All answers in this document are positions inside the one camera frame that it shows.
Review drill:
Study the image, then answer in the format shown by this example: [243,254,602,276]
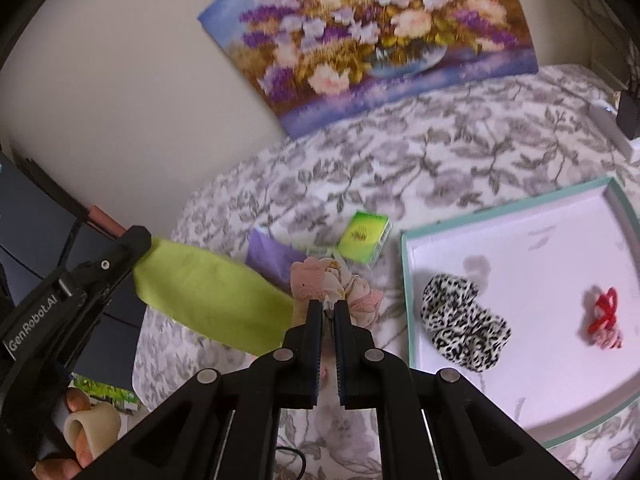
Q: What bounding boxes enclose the leopard print scrunchie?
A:
[419,274,512,373]

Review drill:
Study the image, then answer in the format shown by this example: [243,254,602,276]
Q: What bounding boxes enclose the lime green cloth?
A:
[132,237,293,356]

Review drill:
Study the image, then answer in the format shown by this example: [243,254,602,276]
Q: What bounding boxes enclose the pink floral scrunchie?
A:
[290,257,384,328]

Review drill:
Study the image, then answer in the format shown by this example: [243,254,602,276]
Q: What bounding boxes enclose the purple cloth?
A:
[245,230,308,294]

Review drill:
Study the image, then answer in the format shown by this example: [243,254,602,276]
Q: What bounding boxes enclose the red pink yarn scrunchie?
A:
[578,286,624,350]

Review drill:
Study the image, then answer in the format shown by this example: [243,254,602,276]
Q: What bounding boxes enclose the person left hand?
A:
[32,388,122,480]

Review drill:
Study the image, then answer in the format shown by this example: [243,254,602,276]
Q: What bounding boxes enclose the white tray teal rim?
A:
[400,178,639,448]

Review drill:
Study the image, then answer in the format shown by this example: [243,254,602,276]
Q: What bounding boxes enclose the green small box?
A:
[337,211,392,266]

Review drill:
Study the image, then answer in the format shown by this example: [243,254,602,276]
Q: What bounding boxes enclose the floral grey tablecloth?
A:
[132,65,639,479]

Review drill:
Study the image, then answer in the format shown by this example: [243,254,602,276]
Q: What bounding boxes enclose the white power strip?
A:
[588,101,640,164]

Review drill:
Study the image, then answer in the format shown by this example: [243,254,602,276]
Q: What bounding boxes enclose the black power adapter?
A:
[616,91,640,140]

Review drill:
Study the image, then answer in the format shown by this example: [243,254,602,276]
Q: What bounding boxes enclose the floral painting canvas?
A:
[198,0,538,139]

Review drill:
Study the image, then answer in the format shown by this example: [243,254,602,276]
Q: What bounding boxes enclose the black cable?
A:
[273,444,307,480]

